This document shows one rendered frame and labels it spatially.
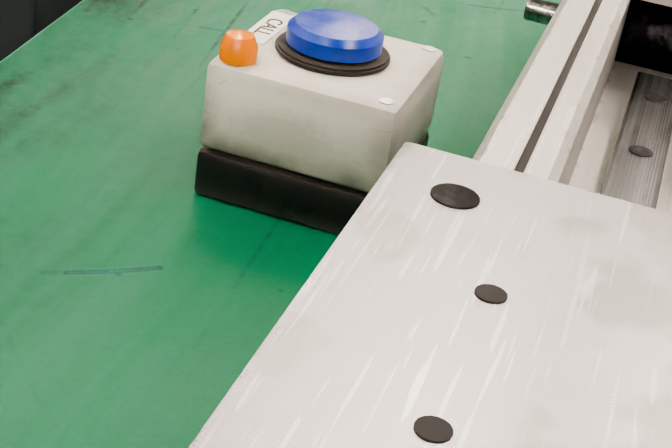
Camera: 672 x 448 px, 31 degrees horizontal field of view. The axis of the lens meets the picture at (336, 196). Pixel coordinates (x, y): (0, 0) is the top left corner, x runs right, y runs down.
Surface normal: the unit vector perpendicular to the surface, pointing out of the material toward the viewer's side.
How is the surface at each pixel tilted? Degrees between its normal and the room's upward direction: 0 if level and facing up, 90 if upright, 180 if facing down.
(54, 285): 0
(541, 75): 0
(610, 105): 0
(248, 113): 90
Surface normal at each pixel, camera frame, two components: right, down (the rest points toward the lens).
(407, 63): 0.14, -0.87
